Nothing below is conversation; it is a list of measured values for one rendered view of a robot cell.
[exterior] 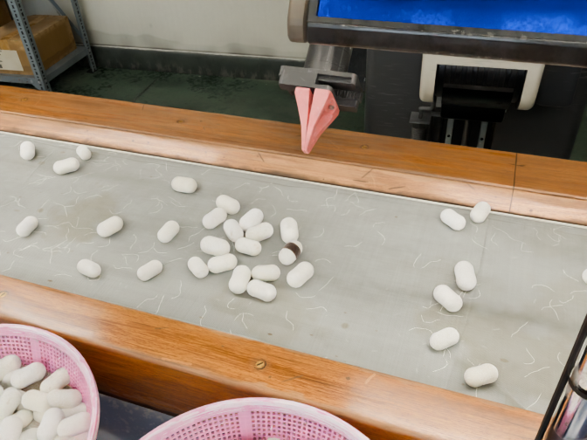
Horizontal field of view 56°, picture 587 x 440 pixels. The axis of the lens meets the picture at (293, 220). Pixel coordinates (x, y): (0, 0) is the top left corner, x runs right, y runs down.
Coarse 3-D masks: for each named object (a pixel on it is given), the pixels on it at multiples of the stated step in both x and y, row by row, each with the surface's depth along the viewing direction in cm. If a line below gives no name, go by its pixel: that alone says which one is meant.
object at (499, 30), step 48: (336, 0) 38; (384, 0) 37; (432, 0) 36; (480, 0) 35; (528, 0) 34; (576, 0) 33; (384, 48) 38; (432, 48) 36; (480, 48) 35; (528, 48) 34; (576, 48) 34
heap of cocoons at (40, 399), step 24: (0, 360) 56; (0, 384) 56; (24, 384) 55; (48, 384) 54; (0, 408) 52; (24, 408) 54; (48, 408) 52; (72, 408) 53; (0, 432) 50; (24, 432) 51; (48, 432) 50; (72, 432) 50
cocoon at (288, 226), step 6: (282, 222) 69; (288, 222) 69; (294, 222) 69; (282, 228) 68; (288, 228) 68; (294, 228) 68; (282, 234) 68; (288, 234) 67; (294, 234) 67; (288, 240) 68
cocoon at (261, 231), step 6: (252, 228) 68; (258, 228) 68; (264, 228) 68; (270, 228) 69; (246, 234) 68; (252, 234) 68; (258, 234) 68; (264, 234) 68; (270, 234) 69; (258, 240) 68
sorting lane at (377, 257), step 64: (0, 192) 81; (64, 192) 80; (128, 192) 79; (192, 192) 78; (256, 192) 78; (320, 192) 77; (0, 256) 69; (64, 256) 69; (128, 256) 68; (192, 256) 68; (256, 256) 67; (320, 256) 67; (384, 256) 66; (448, 256) 66; (512, 256) 65; (576, 256) 65; (192, 320) 60; (256, 320) 59; (320, 320) 59; (384, 320) 58; (448, 320) 58; (512, 320) 58; (576, 320) 57; (448, 384) 52; (512, 384) 52
